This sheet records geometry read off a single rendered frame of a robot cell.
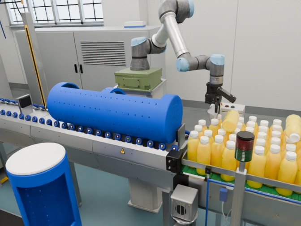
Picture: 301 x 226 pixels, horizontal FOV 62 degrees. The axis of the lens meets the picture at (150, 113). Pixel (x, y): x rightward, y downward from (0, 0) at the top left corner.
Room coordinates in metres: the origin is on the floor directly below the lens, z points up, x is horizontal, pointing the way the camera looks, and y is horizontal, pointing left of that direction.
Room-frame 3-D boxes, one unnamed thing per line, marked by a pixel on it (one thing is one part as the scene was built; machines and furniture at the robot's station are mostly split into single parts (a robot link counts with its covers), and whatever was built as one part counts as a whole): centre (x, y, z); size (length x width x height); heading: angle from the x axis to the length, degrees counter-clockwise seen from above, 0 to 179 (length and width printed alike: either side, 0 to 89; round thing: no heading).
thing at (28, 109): (1.91, 1.01, 1.00); 0.10 x 0.04 x 0.15; 152
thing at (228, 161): (1.00, -0.37, 0.99); 0.07 x 0.07 x 0.19
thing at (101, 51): (3.64, 0.85, 0.72); 2.15 x 0.54 x 1.45; 65
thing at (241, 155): (0.79, -0.34, 1.18); 0.06 x 0.06 x 0.05
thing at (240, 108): (1.45, -0.49, 1.05); 0.20 x 0.10 x 0.10; 62
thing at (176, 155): (1.09, -0.11, 0.95); 0.10 x 0.07 x 0.10; 152
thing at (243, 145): (0.79, -0.34, 1.23); 0.06 x 0.06 x 0.04
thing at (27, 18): (2.28, 1.00, 0.85); 0.06 x 0.06 x 1.70; 62
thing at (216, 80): (1.32, -0.37, 1.31); 0.08 x 0.08 x 0.05
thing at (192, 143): (1.12, -0.22, 0.99); 0.07 x 0.07 x 0.19
